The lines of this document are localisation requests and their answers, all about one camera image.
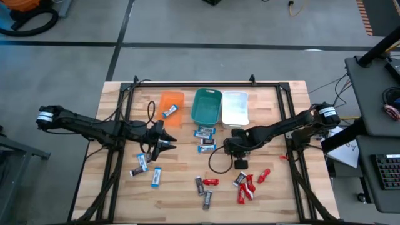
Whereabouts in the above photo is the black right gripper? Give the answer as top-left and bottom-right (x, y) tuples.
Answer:
(222, 127), (252, 171)

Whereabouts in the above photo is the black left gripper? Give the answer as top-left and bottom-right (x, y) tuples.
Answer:
(151, 119), (178, 163)

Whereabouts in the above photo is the white plastic basket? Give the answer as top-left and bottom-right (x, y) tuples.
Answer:
(221, 90), (251, 129)

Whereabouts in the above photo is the orange plastic basket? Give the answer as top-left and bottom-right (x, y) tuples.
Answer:
(156, 90), (186, 128)

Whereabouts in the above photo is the teal plastic basket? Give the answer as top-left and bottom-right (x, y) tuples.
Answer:
(191, 87), (224, 127)

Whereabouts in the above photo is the black support beam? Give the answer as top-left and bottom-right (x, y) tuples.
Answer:
(321, 117), (367, 154)

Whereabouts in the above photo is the white paper sheet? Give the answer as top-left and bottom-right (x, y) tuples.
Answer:
(326, 126), (360, 169)

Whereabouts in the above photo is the grey keyboard shelf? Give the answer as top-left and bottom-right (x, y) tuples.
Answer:
(356, 136), (400, 214)

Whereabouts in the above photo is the dark grey desk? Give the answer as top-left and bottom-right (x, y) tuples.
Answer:
(344, 55), (400, 137)

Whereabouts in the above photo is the grey metal table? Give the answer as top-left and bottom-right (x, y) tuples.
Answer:
(0, 124), (52, 224)

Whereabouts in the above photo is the computer keyboard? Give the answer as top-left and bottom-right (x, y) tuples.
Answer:
(371, 153), (400, 191)

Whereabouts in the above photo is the black diagonal pole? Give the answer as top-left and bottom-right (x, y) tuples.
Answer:
(357, 26), (400, 68)

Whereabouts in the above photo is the orange shop vacuum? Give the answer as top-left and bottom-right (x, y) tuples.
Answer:
(0, 0), (43, 20)

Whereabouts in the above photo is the black mat with orange stripes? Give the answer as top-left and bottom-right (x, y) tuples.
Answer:
(356, 0), (400, 37)

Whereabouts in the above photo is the black right camera cable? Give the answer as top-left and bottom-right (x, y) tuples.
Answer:
(207, 144), (234, 175)

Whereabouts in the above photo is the black camera cable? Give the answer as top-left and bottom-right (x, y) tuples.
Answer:
(207, 144), (234, 175)
(146, 99), (157, 126)

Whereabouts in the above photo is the black left camera cable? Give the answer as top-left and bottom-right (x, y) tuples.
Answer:
(146, 99), (157, 126)

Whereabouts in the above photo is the black aluminium table frame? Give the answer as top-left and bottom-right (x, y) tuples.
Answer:
(71, 74), (337, 224)

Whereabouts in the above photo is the yellow power cable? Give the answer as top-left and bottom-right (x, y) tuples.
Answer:
(287, 0), (309, 18)

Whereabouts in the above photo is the black vacuum hose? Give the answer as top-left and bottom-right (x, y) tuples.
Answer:
(0, 7), (60, 38)

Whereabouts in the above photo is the black coiled cable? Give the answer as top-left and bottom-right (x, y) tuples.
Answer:
(381, 86), (400, 106)

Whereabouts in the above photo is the red wire bundle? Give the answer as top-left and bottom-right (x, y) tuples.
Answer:
(383, 104), (400, 121)

